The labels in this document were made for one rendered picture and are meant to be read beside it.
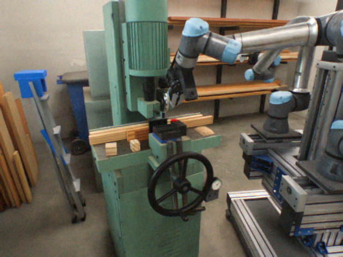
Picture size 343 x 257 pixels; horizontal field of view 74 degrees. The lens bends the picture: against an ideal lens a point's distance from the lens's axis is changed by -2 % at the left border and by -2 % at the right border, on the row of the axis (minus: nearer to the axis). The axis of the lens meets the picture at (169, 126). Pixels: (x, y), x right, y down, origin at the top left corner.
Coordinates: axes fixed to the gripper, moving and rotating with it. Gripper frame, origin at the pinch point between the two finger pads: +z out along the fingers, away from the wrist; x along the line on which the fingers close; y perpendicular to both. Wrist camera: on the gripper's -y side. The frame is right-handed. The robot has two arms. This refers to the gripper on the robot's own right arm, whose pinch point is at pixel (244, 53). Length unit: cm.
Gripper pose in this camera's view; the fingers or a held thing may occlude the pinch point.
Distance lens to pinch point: 199.1
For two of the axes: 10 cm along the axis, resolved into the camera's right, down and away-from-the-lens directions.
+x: 9.3, -2.5, 2.7
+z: -3.4, -3.3, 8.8
